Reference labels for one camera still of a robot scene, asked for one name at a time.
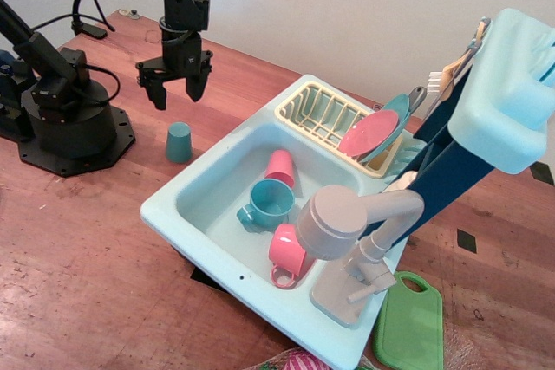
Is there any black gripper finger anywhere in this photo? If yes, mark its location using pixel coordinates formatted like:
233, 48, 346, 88
144, 80, 167, 111
186, 71, 208, 102

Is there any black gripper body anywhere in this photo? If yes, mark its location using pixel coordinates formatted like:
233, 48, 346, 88
136, 31, 213, 85

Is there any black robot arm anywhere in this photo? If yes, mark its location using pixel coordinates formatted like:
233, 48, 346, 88
136, 0, 213, 110

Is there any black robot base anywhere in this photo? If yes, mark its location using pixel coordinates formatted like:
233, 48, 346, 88
1, 3, 135, 177

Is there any teal plastic cup on table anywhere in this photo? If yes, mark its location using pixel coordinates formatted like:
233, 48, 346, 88
166, 121, 193, 164

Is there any pink tumbler in sink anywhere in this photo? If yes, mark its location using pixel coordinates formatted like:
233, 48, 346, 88
264, 149, 295, 188

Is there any light blue toy sink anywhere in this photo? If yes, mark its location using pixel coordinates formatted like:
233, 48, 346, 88
140, 74, 428, 370

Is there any teal mug in sink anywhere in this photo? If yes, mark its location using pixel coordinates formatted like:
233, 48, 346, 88
236, 179, 295, 230

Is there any pink mug in sink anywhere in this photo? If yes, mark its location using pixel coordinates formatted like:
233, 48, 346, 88
268, 224, 314, 289

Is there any cream dish rack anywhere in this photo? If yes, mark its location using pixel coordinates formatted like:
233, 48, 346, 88
274, 81, 402, 179

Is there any pink plate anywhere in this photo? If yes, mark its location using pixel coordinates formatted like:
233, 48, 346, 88
338, 110, 399, 157

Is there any teal plate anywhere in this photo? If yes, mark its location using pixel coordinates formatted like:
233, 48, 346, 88
356, 94, 410, 163

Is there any grey toy faucet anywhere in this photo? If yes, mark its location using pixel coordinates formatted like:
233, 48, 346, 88
295, 185, 424, 327

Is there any white dish brush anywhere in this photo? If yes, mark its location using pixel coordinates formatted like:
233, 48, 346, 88
421, 71, 442, 119

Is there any pink knitted cloth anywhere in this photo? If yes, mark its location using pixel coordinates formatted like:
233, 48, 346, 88
247, 347, 330, 370

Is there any green cutting board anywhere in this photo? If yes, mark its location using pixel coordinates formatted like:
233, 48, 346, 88
372, 271, 444, 369

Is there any grey utensil handle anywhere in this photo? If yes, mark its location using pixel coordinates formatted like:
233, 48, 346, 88
408, 86, 428, 114

